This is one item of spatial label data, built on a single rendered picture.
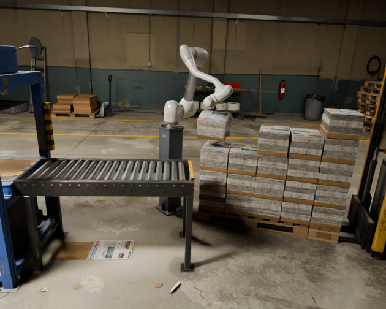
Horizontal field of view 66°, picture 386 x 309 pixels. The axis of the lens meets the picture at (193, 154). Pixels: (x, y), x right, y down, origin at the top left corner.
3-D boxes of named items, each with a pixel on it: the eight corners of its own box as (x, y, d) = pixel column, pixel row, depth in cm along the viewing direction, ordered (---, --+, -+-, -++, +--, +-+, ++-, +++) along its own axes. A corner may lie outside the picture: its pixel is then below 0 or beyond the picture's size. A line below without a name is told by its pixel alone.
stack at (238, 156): (204, 205, 367) (208, 139, 341) (304, 220, 341) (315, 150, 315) (196, 220, 331) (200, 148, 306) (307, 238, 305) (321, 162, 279)
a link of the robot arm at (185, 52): (188, 56, 281) (199, 56, 289) (181, 40, 285) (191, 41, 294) (181, 65, 290) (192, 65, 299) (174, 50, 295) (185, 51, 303)
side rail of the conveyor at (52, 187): (193, 194, 238) (193, 180, 234) (193, 197, 233) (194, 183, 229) (18, 193, 228) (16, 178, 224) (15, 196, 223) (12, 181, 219)
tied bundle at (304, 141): (285, 148, 322) (288, 126, 314) (314, 150, 316) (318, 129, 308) (288, 158, 286) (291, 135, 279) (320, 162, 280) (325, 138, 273)
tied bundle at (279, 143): (258, 144, 329) (261, 124, 322) (286, 148, 321) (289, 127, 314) (255, 154, 294) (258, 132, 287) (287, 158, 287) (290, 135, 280)
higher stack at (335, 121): (303, 219, 341) (322, 106, 301) (331, 224, 334) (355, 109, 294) (306, 238, 305) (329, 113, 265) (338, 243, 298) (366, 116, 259)
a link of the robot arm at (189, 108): (173, 114, 335) (188, 113, 349) (181, 121, 325) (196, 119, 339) (187, 45, 297) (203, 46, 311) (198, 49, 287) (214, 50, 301)
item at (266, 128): (261, 124, 321) (261, 123, 321) (289, 127, 314) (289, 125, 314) (259, 132, 288) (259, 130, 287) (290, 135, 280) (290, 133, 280)
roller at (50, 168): (62, 164, 271) (61, 159, 269) (40, 185, 226) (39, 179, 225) (56, 164, 270) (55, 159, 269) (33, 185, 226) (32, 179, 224)
